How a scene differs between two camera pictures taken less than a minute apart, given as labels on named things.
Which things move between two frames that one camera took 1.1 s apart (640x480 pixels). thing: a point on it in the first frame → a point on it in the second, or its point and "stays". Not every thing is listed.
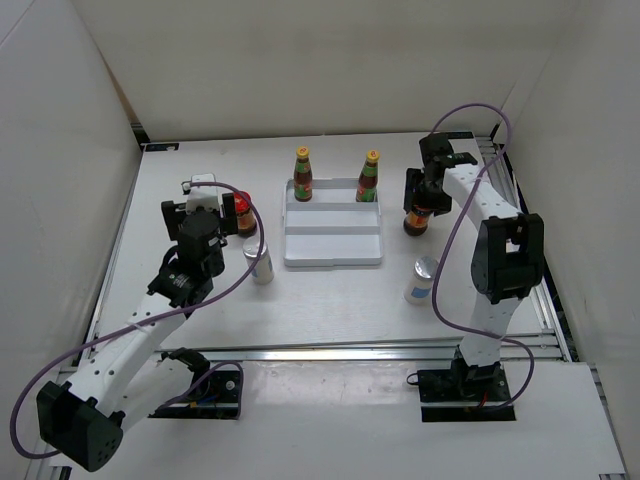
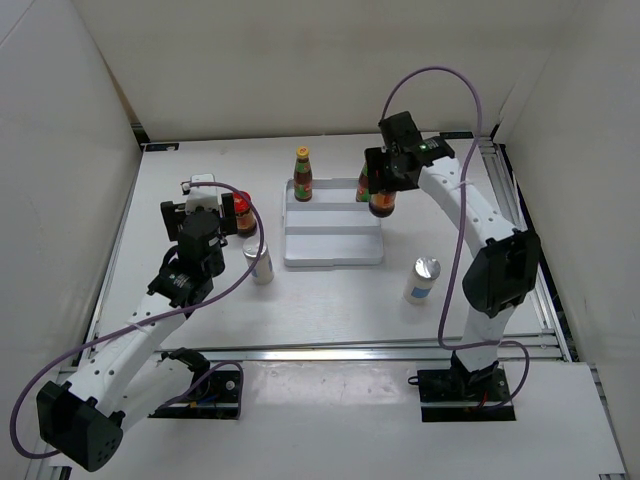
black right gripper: [414, 177] → [376, 158]
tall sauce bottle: [303, 176] stays
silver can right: [419, 291] stays
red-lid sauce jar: [416, 225] → [382, 204]
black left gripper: [173, 218] stays
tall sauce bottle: [366, 190] stays
